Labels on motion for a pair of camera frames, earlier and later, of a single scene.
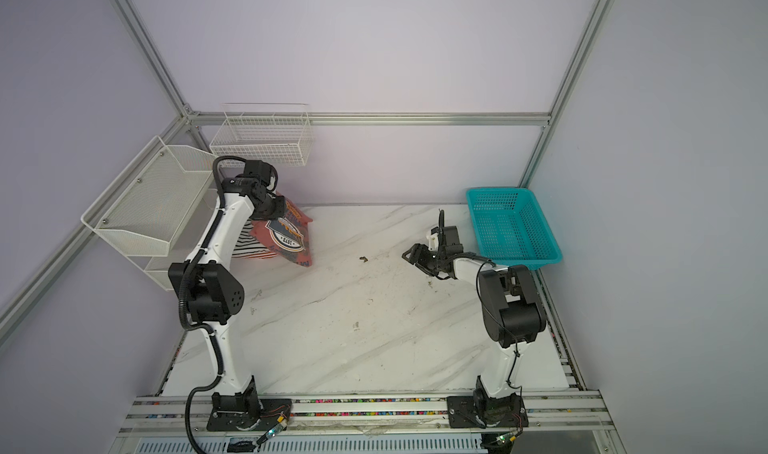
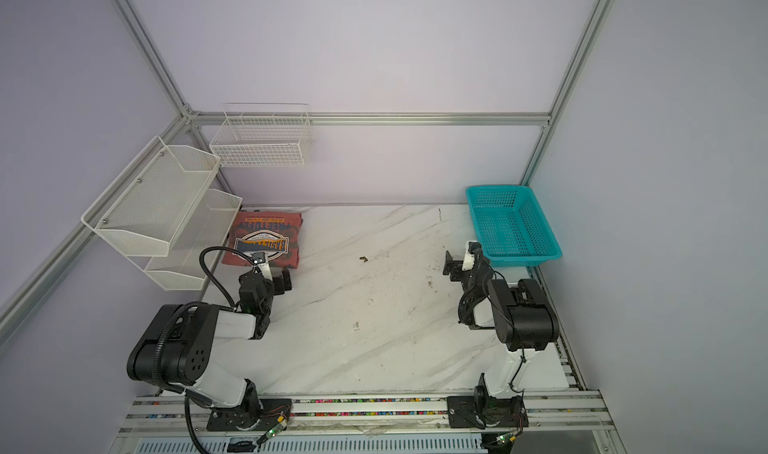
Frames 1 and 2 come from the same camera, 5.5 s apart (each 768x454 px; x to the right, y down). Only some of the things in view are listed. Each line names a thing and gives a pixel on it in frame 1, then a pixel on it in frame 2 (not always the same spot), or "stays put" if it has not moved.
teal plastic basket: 512,229 stays put
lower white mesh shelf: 157,268 stays put
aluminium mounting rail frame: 569,419 stays put
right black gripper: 418,257 → 456,268
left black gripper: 279,211 → 280,286
